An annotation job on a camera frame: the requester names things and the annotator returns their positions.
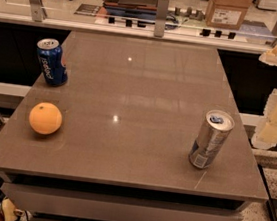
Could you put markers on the cardboard box with label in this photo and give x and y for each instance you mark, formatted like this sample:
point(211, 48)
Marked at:
point(228, 14)

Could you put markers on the orange fruit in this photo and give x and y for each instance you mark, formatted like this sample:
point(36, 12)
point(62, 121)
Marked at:
point(45, 118)

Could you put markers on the blue pepsi can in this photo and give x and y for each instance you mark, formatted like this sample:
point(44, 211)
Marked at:
point(52, 64)

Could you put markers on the silver redbull can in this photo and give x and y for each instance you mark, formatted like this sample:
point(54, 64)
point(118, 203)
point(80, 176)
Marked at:
point(213, 133)

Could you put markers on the middle metal railing post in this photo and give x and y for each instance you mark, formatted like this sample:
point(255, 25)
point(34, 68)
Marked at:
point(162, 9)

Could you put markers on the clutter items under table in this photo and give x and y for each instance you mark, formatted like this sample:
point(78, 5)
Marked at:
point(10, 212)

